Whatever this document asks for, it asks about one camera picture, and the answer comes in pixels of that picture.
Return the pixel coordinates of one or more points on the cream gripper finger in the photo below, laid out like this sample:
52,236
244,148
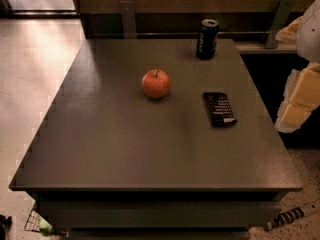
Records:
289,34
301,98

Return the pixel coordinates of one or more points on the dark blue pepsi can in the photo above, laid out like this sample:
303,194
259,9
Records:
207,39

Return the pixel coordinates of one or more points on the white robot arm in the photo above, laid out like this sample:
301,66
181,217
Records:
308,43

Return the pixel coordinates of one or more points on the striped black white object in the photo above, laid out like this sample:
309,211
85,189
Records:
292,215

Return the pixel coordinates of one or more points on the red apple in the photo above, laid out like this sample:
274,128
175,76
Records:
156,84

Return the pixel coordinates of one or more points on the grey table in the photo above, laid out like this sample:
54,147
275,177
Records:
108,162

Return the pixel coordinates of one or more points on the green object in basket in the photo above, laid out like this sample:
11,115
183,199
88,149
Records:
45,228

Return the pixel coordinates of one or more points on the right metal bracket post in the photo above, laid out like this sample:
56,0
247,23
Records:
279,20

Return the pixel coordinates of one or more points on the metal bracket post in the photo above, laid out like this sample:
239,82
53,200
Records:
279,20
128,19

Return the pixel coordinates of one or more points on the horizontal metal rail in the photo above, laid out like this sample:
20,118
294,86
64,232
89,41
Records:
189,35

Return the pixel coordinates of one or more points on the left metal bracket post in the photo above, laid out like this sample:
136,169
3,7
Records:
128,19

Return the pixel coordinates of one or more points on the wire basket under table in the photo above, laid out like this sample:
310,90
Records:
32,222

